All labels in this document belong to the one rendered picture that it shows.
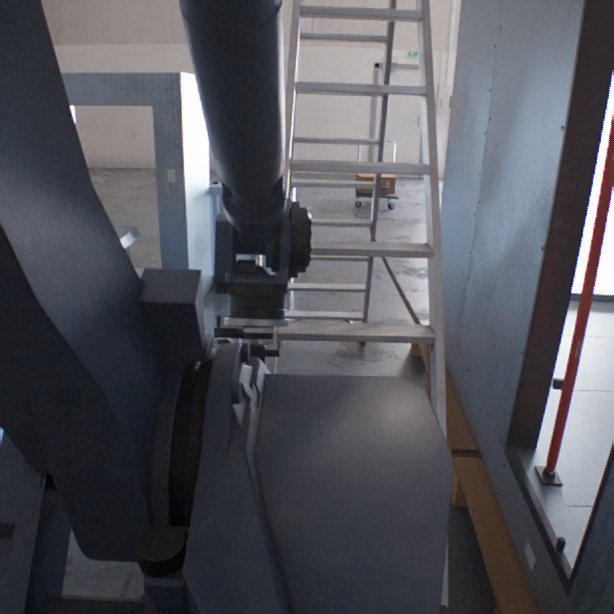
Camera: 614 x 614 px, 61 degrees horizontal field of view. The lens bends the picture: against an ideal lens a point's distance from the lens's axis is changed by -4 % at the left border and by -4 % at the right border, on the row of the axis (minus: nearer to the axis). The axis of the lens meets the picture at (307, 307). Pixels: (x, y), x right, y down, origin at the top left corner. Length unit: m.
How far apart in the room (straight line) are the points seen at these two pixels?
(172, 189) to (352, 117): 7.90
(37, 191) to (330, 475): 0.44
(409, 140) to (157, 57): 5.24
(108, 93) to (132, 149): 8.35
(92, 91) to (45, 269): 3.23
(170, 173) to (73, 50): 9.00
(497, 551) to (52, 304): 1.58
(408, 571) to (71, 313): 0.43
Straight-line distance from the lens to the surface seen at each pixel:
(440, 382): 1.50
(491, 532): 1.91
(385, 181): 7.85
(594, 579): 1.41
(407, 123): 11.25
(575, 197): 1.65
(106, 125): 12.16
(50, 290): 0.52
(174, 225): 3.63
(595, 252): 1.53
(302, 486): 0.67
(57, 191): 0.54
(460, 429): 2.36
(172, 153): 3.56
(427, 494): 0.68
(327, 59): 11.21
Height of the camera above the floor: 1.42
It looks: 21 degrees down
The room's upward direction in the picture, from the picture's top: 2 degrees clockwise
